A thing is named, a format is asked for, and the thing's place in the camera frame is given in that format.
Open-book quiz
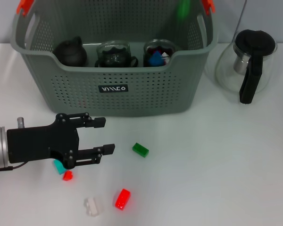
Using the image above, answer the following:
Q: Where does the glass teacup with black base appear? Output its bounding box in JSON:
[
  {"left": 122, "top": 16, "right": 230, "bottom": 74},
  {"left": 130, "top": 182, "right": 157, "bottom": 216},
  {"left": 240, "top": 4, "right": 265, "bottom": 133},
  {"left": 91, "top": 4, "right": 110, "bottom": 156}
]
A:
[
  {"left": 142, "top": 50, "right": 173, "bottom": 68},
  {"left": 95, "top": 53, "right": 139, "bottom": 68},
  {"left": 142, "top": 39, "right": 176, "bottom": 63},
  {"left": 96, "top": 41, "right": 132, "bottom": 64}
]

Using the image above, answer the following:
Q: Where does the dark red long building block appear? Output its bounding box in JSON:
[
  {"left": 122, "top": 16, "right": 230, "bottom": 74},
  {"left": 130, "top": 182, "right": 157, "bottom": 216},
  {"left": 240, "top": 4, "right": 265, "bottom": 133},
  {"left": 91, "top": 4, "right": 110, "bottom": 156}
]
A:
[{"left": 146, "top": 47, "right": 170, "bottom": 66}]

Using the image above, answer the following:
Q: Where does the black cable with silver plug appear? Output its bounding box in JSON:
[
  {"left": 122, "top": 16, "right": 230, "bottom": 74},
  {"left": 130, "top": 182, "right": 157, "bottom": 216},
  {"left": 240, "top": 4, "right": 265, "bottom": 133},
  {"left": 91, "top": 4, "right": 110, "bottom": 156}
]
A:
[{"left": 0, "top": 162, "right": 27, "bottom": 172}]

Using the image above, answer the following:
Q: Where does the blue square building block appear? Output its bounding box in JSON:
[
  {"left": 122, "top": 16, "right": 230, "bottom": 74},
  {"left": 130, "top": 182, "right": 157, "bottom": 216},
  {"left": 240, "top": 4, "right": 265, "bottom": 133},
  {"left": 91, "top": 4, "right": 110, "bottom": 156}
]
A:
[{"left": 149, "top": 50, "right": 165, "bottom": 67}]

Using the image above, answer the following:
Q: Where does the grey perforated storage bin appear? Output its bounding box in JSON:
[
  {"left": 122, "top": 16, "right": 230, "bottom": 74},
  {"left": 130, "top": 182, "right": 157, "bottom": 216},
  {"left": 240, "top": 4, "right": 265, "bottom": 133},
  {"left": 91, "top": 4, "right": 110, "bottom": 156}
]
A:
[{"left": 9, "top": 0, "right": 219, "bottom": 117}]

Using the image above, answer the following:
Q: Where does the green stepped building block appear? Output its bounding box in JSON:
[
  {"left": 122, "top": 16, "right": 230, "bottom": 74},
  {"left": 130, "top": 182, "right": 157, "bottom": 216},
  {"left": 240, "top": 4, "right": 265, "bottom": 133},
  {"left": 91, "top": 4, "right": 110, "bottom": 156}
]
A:
[{"left": 177, "top": 0, "right": 191, "bottom": 22}]

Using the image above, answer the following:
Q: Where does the teal building block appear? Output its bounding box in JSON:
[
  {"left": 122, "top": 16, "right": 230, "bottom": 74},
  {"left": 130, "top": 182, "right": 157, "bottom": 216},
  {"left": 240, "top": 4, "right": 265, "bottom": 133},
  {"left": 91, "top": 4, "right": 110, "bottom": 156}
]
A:
[{"left": 52, "top": 159, "right": 68, "bottom": 175}]

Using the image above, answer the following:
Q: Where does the glass pitcher with black lid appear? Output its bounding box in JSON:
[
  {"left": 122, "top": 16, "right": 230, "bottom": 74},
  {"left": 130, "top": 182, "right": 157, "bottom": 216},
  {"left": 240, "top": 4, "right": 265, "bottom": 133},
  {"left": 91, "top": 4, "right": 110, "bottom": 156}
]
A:
[{"left": 214, "top": 29, "right": 278, "bottom": 104}]

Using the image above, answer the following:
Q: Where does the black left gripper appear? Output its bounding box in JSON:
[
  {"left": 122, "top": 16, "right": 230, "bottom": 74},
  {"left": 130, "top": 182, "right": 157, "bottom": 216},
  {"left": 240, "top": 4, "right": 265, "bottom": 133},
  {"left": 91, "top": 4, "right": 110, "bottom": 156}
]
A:
[{"left": 6, "top": 112, "right": 116, "bottom": 170}]

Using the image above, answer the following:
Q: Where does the green rectangular building block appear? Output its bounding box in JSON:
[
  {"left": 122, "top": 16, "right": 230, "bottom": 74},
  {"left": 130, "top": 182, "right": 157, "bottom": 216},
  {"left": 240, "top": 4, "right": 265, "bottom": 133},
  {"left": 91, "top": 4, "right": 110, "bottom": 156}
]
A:
[{"left": 132, "top": 143, "right": 150, "bottom": 158}]

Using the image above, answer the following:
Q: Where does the bright red rectangular building block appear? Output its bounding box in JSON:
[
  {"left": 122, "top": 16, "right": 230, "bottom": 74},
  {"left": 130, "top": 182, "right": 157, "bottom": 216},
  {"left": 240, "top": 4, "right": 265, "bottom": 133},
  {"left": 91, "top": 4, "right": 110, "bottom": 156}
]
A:
[{"left": 115, "top": 188, "right": 132, "bottom": 211}]

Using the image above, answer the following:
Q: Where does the small black clay teapot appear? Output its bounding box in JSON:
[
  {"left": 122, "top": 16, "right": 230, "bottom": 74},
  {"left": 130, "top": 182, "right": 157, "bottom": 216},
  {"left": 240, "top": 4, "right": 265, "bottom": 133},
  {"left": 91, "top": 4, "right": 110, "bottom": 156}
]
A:
[{"left": 53, "top": 36, "right": 88, "bottom": 67}]

